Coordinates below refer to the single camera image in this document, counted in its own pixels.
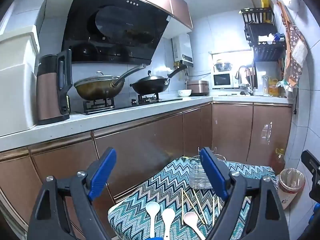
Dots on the black wall rack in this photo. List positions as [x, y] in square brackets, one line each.
[267, 51]

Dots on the black gas stove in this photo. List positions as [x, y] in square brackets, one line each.
[125, 103]

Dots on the brown and black electric kettle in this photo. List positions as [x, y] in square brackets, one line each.
[48, 92]

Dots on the white ceramic spoon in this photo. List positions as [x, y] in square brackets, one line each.
[152, 210]

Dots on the gold wok with glass lid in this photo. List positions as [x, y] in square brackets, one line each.
[97, 87]

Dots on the white spray bottle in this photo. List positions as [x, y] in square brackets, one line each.
[265, 86]

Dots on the brown rice cooker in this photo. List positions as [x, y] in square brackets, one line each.
[198, 88]

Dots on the steel pot with glass lid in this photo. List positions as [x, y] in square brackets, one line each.
[223, 66]

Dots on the zigzag patterned cloth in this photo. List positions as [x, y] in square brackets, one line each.
[160, 185]

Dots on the brown base cabinets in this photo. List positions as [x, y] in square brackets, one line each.
[150, 135]

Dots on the yellow cup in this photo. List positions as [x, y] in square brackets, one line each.
[265, 2]

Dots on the wooden chopstick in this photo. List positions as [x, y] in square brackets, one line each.
[214, 212]
[200, 207]
[191, 202]
[218, 206]

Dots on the white storage box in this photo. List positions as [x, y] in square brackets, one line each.
[15, 85]

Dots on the white microwave oven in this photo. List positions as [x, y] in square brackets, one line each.
[222, 80]

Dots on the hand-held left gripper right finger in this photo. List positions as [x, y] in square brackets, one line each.
[212, 172]

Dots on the clear utensil holder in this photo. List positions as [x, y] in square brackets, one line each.
[197, 175]

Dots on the pale pink ceramic spoon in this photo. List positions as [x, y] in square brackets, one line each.
[191, 218]

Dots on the white water heater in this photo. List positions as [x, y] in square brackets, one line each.
[183, 48]

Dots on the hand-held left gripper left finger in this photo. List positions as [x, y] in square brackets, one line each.
[105, 170]

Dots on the black range hood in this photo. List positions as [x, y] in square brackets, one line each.
[115, 25]

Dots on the brown wall cabinets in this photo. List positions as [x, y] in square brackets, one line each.
[177, 5]

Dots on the brown floral apron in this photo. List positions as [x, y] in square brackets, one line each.
[293, 50]

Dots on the white rag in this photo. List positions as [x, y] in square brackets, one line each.
[266, 38]

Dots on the white bowl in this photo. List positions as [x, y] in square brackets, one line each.
[184, 93]

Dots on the steel kitchen faucet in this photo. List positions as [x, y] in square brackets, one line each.
[243, 72]

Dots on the trash bin with plastic bag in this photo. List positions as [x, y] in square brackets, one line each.
[291, 185]

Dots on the black wok with lid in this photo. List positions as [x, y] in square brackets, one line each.
[150, 85]

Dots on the amber oil bottle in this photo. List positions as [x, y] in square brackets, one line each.
[278, 162]

